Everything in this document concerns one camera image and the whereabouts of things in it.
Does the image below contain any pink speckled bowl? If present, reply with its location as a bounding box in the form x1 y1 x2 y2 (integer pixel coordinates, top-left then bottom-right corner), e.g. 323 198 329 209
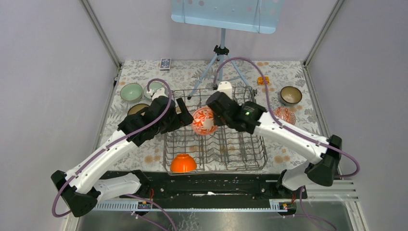
127 103 149 116

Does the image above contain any white red patterned bowl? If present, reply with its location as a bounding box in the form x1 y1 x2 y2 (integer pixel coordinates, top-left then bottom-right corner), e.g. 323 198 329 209
191 106 218 136

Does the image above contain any light green bowl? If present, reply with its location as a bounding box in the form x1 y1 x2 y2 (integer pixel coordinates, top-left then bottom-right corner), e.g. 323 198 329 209
120 83 143 103

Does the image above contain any pale green checkered bowl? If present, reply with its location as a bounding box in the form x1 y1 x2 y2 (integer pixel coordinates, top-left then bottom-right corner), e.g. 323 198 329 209
143 82 166 100

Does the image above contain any orange bowl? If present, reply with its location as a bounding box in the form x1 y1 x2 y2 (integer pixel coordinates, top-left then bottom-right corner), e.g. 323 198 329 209
170 153 197 173

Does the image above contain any blue white zigzag bowl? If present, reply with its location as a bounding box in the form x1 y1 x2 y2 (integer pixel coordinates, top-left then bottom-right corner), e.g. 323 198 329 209
273 107 296 125

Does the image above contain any dark brown patterned bowl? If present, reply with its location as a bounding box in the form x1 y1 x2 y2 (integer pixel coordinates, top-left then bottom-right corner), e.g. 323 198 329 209
279 86 303 105

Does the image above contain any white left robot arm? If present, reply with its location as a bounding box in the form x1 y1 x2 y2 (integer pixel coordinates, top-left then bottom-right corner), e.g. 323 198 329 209
51 96 193 218

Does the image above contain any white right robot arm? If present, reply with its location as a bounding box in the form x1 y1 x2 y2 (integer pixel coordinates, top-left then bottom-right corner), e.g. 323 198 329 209
206 91 341 198

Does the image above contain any small yellow orange toy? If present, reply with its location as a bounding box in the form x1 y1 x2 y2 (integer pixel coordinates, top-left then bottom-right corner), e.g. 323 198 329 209
257 76 270 86

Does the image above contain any playing card box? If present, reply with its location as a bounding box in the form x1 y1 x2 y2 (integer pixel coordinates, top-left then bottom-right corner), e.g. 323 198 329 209
159 58 172 71

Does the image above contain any light blue tripod stand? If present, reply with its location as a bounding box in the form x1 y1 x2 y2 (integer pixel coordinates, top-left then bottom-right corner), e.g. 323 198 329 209
187 28 251 100

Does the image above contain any light blue board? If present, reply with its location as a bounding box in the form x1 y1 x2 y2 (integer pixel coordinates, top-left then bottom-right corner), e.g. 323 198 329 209
171 0 284 34

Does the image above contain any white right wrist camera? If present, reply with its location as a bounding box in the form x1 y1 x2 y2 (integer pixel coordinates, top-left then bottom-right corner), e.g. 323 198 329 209
216 81 233 99

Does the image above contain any grey wire dish rack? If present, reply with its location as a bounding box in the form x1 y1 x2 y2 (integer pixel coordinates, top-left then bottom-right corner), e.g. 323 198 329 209
162 85 268 176

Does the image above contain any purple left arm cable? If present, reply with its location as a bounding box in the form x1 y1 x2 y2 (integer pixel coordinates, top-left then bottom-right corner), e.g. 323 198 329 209
51 78 178 231

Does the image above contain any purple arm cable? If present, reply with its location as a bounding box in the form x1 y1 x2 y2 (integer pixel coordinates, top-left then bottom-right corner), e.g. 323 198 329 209
213 57 361 231
51 78 178 231

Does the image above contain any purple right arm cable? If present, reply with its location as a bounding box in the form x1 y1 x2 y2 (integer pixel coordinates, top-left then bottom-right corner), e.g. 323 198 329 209
213 57 361 231

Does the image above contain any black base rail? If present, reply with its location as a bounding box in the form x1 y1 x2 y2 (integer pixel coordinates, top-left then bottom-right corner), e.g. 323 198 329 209
95 170 308 209

